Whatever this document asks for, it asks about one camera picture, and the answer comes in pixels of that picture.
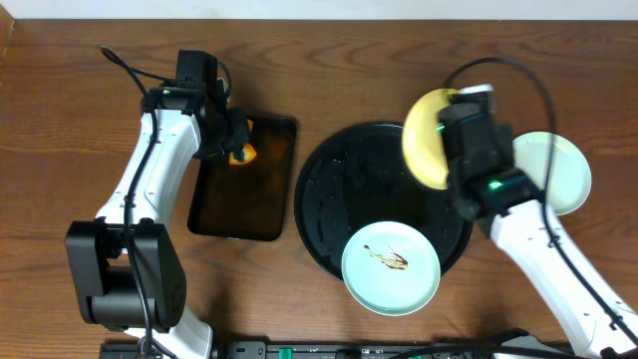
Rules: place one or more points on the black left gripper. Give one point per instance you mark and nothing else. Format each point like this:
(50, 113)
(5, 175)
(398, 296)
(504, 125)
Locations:
(237, 141)

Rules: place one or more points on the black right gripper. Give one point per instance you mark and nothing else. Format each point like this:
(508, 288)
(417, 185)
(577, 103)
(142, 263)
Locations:
(502, 142)

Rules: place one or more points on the yellow plate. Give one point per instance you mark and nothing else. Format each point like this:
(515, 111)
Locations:
(422, 143)

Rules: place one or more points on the light blue plate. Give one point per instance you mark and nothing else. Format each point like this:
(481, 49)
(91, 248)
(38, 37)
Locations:
(570, 179)
(390, 268)

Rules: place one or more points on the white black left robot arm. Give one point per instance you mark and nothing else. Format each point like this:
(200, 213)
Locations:
(125, 269)

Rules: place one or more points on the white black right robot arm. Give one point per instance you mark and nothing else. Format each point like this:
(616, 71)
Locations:
(514, 213)

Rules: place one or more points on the dark rectangular water tray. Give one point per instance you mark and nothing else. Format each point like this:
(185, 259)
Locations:
(247, 201)

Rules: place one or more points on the round black tray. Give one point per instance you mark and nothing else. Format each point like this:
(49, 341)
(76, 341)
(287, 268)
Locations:
(358, 176)

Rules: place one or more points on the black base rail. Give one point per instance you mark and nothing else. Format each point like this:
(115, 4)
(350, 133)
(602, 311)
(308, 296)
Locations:
(291, 350)

